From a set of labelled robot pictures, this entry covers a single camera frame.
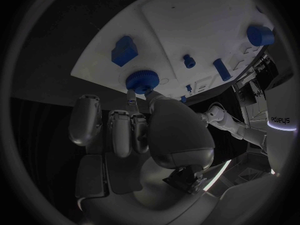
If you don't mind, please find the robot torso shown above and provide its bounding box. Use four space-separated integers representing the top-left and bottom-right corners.
263 41 299 175

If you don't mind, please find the white task board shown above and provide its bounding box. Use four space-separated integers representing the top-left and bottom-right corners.
70 0 275 102

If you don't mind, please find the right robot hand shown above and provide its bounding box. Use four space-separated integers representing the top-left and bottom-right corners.
67 88 216 222

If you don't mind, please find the blue long cylinder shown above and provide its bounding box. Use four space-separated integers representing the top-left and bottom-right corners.
212 58 233 82

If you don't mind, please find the blue gear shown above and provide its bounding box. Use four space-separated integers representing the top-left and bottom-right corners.
125 69 161 95

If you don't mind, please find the blue short peg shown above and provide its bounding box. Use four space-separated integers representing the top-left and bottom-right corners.
182 54 197 69

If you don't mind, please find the blue large cylinder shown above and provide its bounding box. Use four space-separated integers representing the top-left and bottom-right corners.
245 24 275 47

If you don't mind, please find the white cable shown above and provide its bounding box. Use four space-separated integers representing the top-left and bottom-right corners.
207 101 248 126

